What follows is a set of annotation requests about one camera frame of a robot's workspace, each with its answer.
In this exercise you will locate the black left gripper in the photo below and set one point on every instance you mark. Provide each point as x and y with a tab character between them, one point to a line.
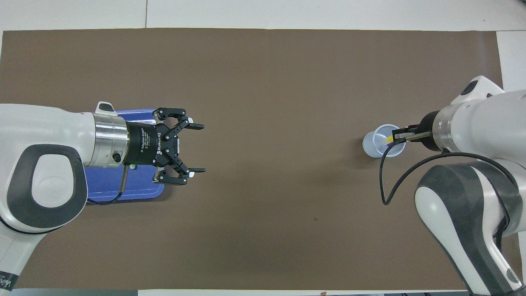
144	144

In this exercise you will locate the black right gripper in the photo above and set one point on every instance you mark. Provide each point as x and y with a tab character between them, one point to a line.
429	131

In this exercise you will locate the yellow marker pen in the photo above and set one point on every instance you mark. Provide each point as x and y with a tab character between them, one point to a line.
388	139

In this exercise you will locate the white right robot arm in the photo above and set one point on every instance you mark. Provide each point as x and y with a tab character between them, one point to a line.
485	119

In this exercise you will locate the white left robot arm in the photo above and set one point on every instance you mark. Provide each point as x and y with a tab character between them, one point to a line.
41	123

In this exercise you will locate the light blue mesh pen cup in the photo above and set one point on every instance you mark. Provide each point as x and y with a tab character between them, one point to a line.
370	148

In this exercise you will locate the blue plastic tray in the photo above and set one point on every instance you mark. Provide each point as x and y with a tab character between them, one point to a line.
107	185

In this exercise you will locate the brown table mat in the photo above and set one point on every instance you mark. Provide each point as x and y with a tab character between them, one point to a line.
263	82

